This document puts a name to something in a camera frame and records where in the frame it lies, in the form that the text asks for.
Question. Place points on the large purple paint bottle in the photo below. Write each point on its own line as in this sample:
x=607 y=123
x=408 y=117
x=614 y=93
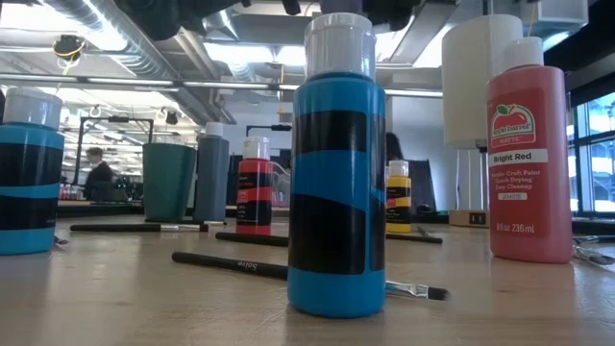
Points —
x=341 y=6

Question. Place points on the small orange yellow paint bottle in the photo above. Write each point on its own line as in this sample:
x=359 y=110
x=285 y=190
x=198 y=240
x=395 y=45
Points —
x=400 y=197

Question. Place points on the pink bottle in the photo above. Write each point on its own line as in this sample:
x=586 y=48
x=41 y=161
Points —
x=528 y=192

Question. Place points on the large slate grey paint bottle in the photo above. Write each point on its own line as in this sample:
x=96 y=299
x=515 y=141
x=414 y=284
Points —
x=211 y=178

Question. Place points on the small blue paint bottle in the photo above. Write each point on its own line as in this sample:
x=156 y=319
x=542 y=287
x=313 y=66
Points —
x=336 y=182
x=29 y=192

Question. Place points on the small red paint bottle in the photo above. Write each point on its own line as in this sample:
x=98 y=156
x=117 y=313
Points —
x=254 y=192

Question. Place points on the white shade wooden base lamp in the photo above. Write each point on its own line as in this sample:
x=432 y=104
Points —
x=468 y=86

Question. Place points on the person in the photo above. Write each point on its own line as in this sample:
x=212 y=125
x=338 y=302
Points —
x=101 y=178
x=395 y=146

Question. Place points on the dark grey fabric panel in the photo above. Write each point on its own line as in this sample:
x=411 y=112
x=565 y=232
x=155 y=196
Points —
x=422 y=185

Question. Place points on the teal green plastic cup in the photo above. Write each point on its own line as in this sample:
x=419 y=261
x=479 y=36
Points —
x=168 y=182

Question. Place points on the silver ventilation duct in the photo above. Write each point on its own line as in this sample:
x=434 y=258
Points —
x=144 y=62

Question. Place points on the black background rig frame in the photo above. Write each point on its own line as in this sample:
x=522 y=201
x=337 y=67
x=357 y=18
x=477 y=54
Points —
x=117 y=119

